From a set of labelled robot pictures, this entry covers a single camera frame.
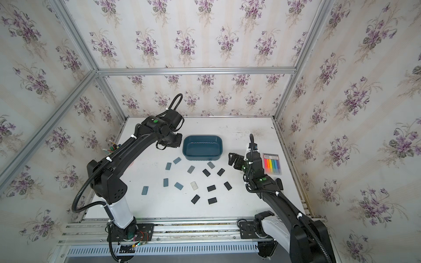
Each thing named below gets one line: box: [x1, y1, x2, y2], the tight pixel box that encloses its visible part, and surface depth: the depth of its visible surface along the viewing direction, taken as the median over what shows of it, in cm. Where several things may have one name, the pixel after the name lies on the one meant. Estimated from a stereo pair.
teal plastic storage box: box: [182, 134, 224, 161], surface depth 103 cm
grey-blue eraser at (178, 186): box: [173, 181, 184, 191], surface depth 90 cm
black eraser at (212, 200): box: [207, 197, 218, 205], surface depth 84 cm
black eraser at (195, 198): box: [190, 193, 201, 205], surface depth 84 cm
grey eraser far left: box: [141, 186, 149, 196], surface depth 87 cm
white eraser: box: [190, 180, 199, 191], surface depth 90 cm
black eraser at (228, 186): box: [223, 181, 233, 191], surface depth 90 cm
